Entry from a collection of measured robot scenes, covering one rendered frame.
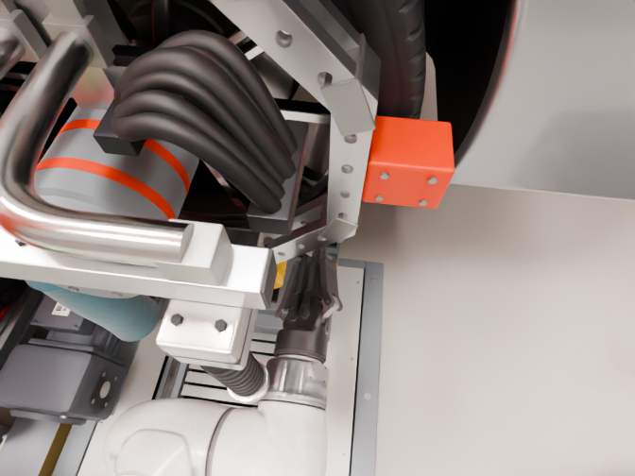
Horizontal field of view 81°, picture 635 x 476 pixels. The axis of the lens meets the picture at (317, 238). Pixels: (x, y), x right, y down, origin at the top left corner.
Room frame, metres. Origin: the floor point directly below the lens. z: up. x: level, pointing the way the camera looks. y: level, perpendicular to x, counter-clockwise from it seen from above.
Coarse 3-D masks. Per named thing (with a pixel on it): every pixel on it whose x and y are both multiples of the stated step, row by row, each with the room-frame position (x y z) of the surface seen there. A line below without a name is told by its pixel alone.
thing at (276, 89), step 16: (128, 0) 0.50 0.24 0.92; (144, 0) 0.49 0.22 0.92; (176, 0) 0.49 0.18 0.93; (192, 0) 0.49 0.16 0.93; (208, 0) 0.49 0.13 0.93; (128, 16) 0.50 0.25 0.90; (176, 16) 0.46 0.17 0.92; (192, 16) 0.47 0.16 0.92; (208, 16) 0.48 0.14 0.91; (224, 16) 0.48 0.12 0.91; (256, 64) 0.48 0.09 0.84; (272, 64) 0.48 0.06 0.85; (272, 80) 0.48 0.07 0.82; (288, 80) 0.47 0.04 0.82; (288, 96) 0.47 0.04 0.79
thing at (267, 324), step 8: (328, 248) 0.55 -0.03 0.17; (336, 248) 0.55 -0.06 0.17; (336, 256) 0.53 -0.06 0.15; (336, 264) 0.49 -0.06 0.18; (336, 272) 0.47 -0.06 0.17; (160, 304) 0.37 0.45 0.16; (160, 312) 0.35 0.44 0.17; (256, 320) 0.33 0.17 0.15; (264, 320) 0.33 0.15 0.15; (272, 320) 0.33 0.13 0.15; (280, 320) 0.33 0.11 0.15; (256, 328) 0.31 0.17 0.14; (264, 328) 0.31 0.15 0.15; (272, 328) 0.30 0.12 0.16; (280, 328) 0.30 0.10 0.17; (328, 328) 0.31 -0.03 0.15; (328, 336) 0.28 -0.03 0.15
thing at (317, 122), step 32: (160, 0) 0.39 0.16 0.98; (128, 32) 0.40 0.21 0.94; (160, 32) 0.39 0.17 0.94; (224, 32) 0.40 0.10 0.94; (32, 64) 0.44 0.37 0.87; (0, 96) 0.43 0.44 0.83; (320, 128) 0.48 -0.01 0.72; (320, 160) 0.40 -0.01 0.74; (192, 192) 0.43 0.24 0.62; (224, 192) 0.43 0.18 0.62
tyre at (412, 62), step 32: (352, 0) 0.34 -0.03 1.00; (384, 0) 0.34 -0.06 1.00; (416, 0) 0.35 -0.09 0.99; (384, 32) 0.34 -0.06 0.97; (416, 32) 0.35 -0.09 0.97; (384, 64) 0.34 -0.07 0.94; (416, 64) 0.34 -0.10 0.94; (384, 96) 0.34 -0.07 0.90; (416, 96) 0.34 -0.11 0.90; (320, 192) 0.36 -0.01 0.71; (224, 224) 0.37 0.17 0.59
